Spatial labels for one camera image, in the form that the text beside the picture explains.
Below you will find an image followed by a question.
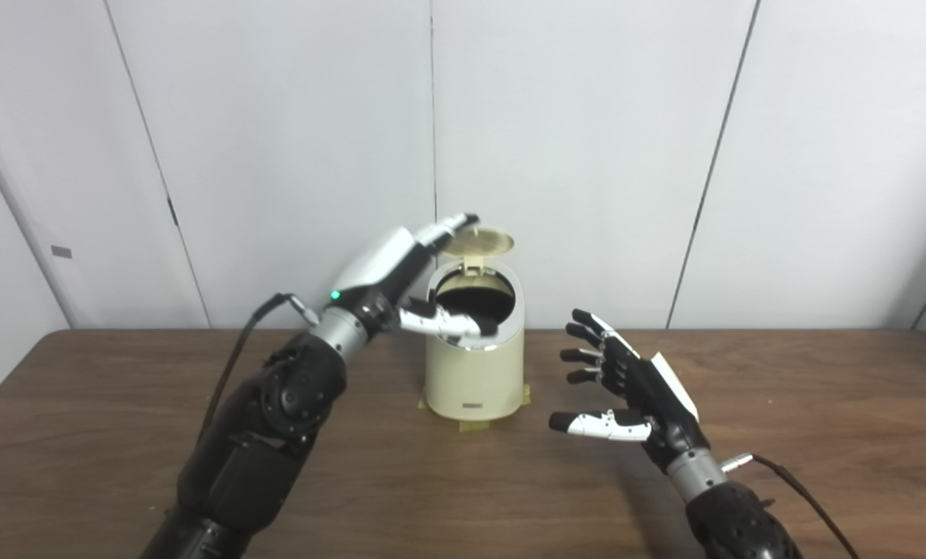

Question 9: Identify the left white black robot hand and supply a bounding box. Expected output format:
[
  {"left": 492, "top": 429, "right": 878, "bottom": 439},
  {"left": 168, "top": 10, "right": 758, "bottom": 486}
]
[{"left": 328, "top": 213, "right": 499, "bottom": 340}]

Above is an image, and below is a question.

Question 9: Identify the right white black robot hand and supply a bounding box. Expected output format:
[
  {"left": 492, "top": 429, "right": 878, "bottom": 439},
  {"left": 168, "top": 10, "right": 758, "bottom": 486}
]
[{"left": 548, "top": 308, "right": 710, "bottom": 470}]

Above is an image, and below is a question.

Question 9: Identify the cream round bin lid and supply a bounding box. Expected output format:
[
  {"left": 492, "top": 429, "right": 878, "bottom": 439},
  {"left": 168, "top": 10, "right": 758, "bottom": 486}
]
[{"left": 439, "top": 225, "right": 515, "bottom": 274}]

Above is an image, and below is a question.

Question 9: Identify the cream-colored cylindrical bin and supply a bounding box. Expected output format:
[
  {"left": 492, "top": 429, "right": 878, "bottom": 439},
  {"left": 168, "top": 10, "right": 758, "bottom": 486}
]
[{"left": 423, "top": 260, "right": 525, "bottom": 422}]

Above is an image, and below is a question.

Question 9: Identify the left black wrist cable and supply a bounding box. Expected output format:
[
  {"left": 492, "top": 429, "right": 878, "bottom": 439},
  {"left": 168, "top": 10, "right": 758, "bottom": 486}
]
[{"left": 199, "top": 292, "right": 324, "bottom": 443}]

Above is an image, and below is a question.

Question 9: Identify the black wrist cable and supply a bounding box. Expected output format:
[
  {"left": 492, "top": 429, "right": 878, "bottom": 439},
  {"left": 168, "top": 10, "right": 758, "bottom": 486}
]
[
  {"left": 199, "top": 292, "right": 324, "bottom": 443},
  {"left": 723, "top": 454, "right": 859, "bottom": 559}
]

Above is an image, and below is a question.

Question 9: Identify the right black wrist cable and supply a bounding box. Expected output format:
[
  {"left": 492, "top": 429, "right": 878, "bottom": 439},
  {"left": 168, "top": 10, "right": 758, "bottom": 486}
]
[{"left": 723, "top": 454, "right": 859, "bottom": 559}]

